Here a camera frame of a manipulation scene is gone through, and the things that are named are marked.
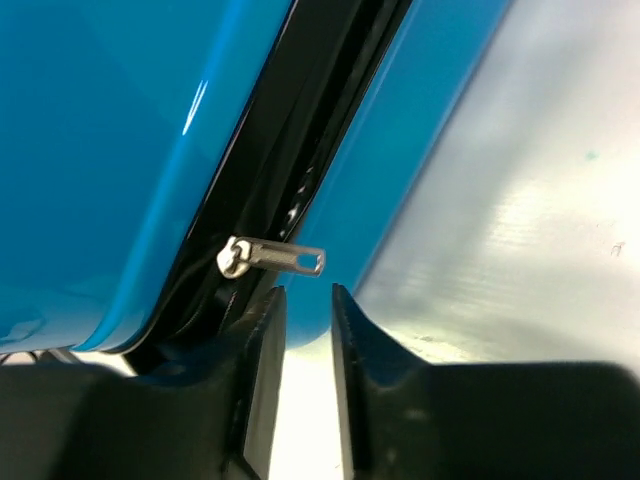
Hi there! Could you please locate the silver zipper pull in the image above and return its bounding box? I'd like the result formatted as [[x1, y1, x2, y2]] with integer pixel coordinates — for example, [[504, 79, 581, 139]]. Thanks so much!
[[216, 236, 326, 279]]

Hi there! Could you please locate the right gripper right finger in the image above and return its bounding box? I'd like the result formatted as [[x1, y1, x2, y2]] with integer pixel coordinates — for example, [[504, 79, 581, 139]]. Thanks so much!
[[331, 284, 639, 479]]

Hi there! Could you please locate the blue kids suitcase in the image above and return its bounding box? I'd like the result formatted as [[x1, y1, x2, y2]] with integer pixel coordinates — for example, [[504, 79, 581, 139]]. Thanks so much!
[[1, 1, 509, 371]]

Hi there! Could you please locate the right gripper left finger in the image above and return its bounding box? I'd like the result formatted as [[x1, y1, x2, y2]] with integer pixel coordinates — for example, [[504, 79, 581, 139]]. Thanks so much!
[[1, 287, 286, 479]]

